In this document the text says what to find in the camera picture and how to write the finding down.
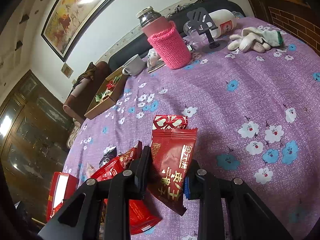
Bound red white floral candy packet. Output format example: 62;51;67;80
152;115;188;130

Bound framed horse painting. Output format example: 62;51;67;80
41;0;113;62

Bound long red snack pack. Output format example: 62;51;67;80
91;141;142;181

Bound black phone stand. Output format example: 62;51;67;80
187;7;227;53

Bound brown cardboard snack tray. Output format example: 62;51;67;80
85;67;128;120

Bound dark red jujube packet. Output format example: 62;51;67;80
148;128;198;216

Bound white work gloves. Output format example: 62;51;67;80
227;27;284;53

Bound wooden cabinet door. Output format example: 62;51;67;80
1;71;73;222

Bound red snack pack front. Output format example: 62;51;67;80
129;200;162;235

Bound purple floral tablecloth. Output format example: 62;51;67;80
63;17;319;239

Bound red gift box tray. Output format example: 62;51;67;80
46;172;79;221

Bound brown brick sideboard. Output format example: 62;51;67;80
256;0;319;54

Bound patterned blanket pile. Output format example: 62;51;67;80
66;119;81;149

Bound small wall plaque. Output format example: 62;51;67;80
61;63;73;78

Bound brown armchair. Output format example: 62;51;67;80
63;61;112;124

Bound black leather sofa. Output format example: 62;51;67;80
107;0;246;72

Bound black purple snack packet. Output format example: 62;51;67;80
99;146;117;168

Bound thermos with pink sleeve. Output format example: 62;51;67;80
136;7;191;69

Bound white plastic bottle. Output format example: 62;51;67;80
183;9;236;41

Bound white cloth pile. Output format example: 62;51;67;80
147;48;165;73

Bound white ceramic mug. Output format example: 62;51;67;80
122;54;145;76

